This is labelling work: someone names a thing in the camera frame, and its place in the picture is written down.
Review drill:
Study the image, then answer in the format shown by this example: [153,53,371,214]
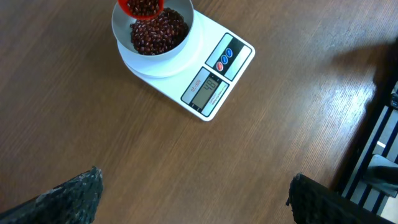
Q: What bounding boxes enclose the white plastic bowl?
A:
[111,0,197,60]

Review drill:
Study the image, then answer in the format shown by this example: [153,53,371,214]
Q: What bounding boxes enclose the orange measuring scoop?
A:
[118,0,165,20]

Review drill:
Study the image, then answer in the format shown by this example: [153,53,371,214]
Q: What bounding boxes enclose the red beans in bowl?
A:
[130,8,189,55]

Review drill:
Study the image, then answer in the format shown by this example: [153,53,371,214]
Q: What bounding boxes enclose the black metal frame rack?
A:
[335,37,398,215]

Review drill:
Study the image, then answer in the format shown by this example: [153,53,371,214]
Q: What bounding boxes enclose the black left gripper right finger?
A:
[286,173,392,224]

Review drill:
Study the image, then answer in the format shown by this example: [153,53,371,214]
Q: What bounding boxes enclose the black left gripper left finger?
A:
[1,167,104,224]

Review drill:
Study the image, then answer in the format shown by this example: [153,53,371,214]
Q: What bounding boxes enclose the white digital kitchen scale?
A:
[117,11,256,121]

